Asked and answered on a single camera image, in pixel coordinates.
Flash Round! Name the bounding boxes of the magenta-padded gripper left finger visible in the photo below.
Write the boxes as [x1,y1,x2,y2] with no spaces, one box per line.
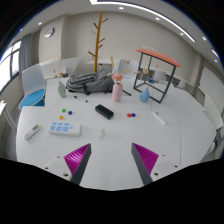
[42,142,93,187]

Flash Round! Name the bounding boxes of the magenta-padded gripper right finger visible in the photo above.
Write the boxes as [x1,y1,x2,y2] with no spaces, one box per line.
[130,142,183,187]

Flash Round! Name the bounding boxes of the small white charger block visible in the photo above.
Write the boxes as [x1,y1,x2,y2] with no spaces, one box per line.
[98,128,107,140]

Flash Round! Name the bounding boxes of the white power strip blue sockets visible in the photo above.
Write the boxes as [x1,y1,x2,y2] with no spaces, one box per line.
[48,120,82,137]

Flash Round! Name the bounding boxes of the white remote control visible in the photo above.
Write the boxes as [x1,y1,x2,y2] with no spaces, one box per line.
[23,123,42,141]

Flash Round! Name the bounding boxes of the black rectangular case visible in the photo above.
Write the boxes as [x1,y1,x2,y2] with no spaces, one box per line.
[94,103,115,121]

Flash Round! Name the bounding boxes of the black whiteboard marker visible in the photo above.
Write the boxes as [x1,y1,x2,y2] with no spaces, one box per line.
[73,95,89,103]

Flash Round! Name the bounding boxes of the blue vase with dried stems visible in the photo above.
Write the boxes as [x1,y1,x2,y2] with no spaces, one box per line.
[133,64,159,104]

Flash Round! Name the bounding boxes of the green vase with dried stems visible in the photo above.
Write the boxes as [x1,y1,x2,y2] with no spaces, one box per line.
[51,53,68,99]

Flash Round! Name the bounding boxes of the pink vase with pink flowers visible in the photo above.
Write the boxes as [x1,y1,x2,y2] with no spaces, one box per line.
[109,56,126,103]

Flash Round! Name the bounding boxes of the grey backpack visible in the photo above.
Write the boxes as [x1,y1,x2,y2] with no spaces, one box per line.
[65,69,116,96]

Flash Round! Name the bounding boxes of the white chair blue cushion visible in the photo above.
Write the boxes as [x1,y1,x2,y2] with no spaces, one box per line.
[18,63,48,110]

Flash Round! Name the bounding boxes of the white side table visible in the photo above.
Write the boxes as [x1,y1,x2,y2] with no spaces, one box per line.
[0,99,17,134]

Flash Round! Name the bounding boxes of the plain white chair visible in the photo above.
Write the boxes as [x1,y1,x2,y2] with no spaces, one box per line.
[117,58,140,81]

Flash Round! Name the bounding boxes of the white background desk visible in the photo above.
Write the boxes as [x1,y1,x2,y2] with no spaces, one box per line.
[39,55,82,78]

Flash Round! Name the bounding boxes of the window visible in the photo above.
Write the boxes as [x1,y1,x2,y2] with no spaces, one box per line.
[0,39,22,93]

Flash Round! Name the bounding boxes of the wooden coat rack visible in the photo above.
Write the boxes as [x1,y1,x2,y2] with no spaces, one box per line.
[87,11,110,73]

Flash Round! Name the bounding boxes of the grey curtain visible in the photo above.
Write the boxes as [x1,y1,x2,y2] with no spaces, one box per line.
[18,33,34,69]

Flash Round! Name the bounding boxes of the ceiling light strip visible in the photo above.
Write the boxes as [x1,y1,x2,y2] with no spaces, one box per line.
[89,0,197,44]

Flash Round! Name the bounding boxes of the recessed ceiling spotlights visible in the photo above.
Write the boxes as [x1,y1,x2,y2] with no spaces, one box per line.
[18,5,218,56]

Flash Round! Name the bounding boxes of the black frame stand orange top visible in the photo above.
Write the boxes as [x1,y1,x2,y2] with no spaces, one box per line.
[133,48,181,104]

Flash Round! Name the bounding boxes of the round wall clock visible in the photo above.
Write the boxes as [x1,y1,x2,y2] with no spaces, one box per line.
[44,27,55,39]

